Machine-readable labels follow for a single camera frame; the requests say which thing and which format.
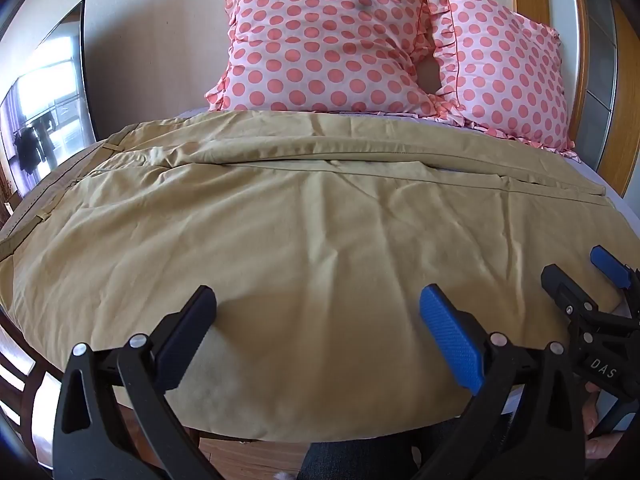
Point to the black framed mirror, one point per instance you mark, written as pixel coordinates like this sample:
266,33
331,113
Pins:
47,105

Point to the person's right hand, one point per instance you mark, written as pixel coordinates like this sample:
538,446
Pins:
592,412

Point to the small pink polka-dot pillow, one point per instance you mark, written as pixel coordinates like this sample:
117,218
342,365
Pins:
500,65

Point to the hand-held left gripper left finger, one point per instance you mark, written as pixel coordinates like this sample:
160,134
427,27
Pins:
184,342

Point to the dark wooden chair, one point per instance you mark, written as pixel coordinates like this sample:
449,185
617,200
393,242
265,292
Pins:
15,375

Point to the large pink polka-dot pillow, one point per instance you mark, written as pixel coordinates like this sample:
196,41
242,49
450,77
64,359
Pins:
325,35

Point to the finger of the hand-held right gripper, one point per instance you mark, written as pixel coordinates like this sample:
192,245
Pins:
562,284
609,264

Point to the khaki pants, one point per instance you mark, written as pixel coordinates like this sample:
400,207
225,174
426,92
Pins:
310,240

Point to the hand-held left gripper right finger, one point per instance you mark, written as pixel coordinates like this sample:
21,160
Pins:
450,335

